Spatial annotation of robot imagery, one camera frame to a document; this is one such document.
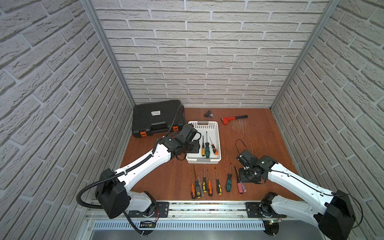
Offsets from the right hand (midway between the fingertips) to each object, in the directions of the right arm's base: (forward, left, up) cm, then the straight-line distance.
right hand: (243, 177), depth 79 cm
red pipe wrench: (+44, 0, -4) cm, 45 cm away
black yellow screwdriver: (-1, +21, -5) cm, 22 cm away
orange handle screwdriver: (-2, +19, -5) cm, 19 cm away
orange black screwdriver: (-5, +28, -4) cm, 29 cm away
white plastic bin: (+24, +15, -5) cm, 29 cm away
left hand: (+16, +23, +12) cm, 31 cm away
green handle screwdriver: (-1, +8, -4) cm, 9 cm away
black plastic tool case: (+48, +51, 0) cm, 70 cm away
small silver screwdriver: (-3, +23, -4) cm, 24 cm away
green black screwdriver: (+19, +17, -3) cm, 25 cm away
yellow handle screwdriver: (+21, +19, -4) cm, 29 cm away
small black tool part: (+51, +12, -4) cm, 53 cm away
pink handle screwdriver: (-2, +2, -5) cm, 6 cm away
